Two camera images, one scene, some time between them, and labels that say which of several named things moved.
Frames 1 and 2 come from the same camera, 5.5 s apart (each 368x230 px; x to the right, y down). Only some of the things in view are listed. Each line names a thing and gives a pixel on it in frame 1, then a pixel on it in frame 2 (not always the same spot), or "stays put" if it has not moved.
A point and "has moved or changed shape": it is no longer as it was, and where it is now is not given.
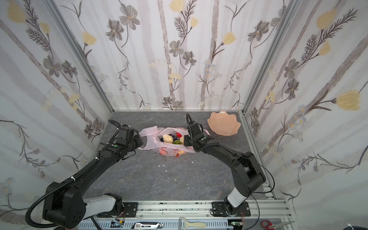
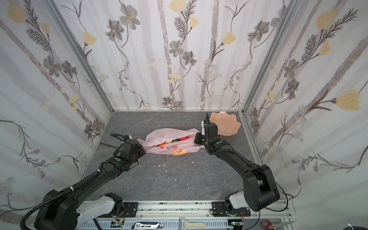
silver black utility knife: (146, 225) stays put
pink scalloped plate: (223, 123) stays put
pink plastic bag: (152, 134) has moved or changed shape
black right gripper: (189, 139) → (200, 138)
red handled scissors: (267, 224) stays put
